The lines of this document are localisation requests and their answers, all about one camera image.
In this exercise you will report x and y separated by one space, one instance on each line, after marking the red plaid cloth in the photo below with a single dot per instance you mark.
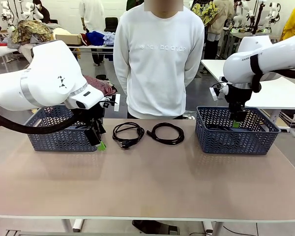
100 84

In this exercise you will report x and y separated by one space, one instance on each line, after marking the white table frame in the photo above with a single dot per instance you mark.
73 223

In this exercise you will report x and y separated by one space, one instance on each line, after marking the black office chair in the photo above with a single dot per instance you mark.
111 24

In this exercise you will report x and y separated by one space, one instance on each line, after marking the dark blue cloth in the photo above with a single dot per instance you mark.
94 38

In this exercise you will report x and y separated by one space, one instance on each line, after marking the bystander in white shirt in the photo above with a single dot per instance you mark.
91 14

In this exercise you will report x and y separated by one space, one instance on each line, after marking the pile of patterned clothes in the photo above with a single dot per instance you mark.
32 29

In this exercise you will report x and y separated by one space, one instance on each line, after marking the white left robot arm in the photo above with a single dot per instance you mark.
46 73

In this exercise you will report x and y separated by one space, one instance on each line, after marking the light blue cloth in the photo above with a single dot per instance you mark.
109 38

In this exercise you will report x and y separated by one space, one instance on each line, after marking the white background table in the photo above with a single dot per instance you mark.
5 50

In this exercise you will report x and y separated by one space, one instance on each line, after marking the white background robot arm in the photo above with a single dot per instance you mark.
29 7
7 12
241 12
273 12

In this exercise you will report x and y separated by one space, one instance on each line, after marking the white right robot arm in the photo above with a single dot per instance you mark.
273 54

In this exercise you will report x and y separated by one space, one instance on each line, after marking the bystander in yellow patterned top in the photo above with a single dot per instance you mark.
206 9

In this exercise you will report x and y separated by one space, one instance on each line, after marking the blue-grey perforated plastic basket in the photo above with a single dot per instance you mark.
236 145
59 142

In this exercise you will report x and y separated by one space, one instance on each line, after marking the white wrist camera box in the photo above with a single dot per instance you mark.
213 94
117 103

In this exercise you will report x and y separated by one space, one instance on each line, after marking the person's right forearm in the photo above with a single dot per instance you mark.
119 78

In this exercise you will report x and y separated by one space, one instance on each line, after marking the white side table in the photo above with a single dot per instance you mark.
285 98

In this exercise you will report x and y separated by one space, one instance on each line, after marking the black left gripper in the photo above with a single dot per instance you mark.
96 118

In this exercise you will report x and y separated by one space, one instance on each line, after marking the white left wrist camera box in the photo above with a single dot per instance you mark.
117 103

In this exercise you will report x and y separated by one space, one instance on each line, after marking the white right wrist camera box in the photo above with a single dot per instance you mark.
213 94

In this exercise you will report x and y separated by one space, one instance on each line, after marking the person in white sweater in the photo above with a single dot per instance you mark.
159 73

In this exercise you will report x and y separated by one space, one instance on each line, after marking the bystander with face mask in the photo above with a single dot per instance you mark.
43 13

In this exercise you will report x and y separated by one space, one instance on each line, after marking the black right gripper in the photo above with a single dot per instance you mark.
238 98

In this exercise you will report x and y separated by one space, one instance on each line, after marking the white round right wrist adapter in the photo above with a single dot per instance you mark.
224 89

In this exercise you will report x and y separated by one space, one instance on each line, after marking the beige cardboard box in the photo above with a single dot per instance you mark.
68 38

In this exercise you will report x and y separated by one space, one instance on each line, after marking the person's left forearm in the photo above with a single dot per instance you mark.
195 73

